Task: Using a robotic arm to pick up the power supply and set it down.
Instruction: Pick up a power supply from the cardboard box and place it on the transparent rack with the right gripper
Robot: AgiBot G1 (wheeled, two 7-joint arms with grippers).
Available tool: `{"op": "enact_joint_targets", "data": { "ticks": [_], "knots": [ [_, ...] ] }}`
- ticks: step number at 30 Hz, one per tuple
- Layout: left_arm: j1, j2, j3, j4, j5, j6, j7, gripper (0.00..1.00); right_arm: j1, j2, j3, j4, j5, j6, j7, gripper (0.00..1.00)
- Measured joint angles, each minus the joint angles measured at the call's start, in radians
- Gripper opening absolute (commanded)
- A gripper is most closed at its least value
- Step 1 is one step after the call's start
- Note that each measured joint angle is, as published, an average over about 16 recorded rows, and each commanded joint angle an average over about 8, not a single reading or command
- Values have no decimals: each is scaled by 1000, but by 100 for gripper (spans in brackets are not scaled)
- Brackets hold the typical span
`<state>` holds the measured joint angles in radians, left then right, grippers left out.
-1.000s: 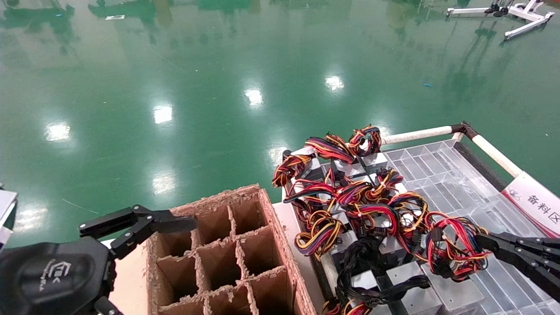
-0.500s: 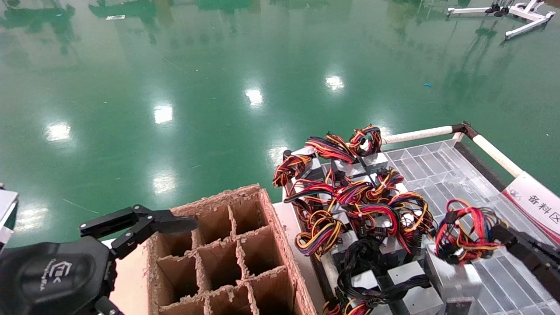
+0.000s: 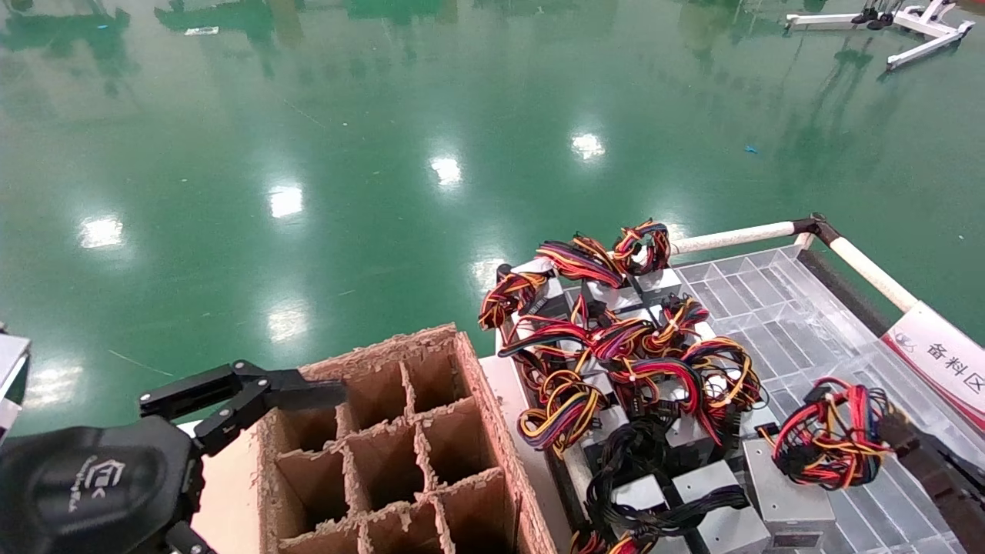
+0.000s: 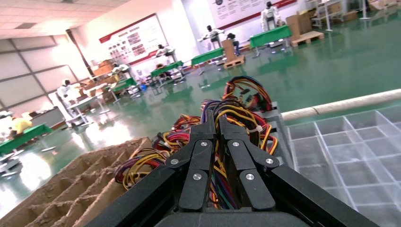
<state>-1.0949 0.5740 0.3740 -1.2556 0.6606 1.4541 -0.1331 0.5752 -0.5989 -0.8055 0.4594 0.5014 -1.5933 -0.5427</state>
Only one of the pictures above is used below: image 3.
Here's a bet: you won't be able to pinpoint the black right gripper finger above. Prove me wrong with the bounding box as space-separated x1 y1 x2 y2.
912 460 985 554
882 410 985 502

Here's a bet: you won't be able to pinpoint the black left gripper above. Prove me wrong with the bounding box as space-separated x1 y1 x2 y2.
0 360 349 554

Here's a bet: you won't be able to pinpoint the grey power supply colourful wires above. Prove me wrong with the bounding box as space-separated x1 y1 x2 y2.
612 219 683 305
479 258 555 332
568 527 663 554
741 375 897 549
536 237 639 309
650 295 713 343
499 314 655 362
519 368 613 456
612 337 764 449

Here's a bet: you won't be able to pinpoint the white red printed sign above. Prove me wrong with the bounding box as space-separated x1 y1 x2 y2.
881 300 985 432

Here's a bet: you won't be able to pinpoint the brown cardboard divider box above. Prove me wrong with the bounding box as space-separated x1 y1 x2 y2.
256 323 556 554

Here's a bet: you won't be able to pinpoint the clear plastic divided tray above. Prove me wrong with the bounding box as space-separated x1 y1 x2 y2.
669 245 985 554

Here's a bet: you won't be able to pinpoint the white panel corner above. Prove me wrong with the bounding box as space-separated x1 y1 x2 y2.
0 332 33 441

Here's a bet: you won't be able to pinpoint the white stand with black feet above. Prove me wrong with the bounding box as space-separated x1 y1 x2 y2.
785 6 903 32

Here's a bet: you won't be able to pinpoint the grey power supply black cables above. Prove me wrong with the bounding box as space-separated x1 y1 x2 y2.
586 419 770 554

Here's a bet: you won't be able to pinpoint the white metal stand frame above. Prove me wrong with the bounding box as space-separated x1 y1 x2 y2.
885 0 977 72

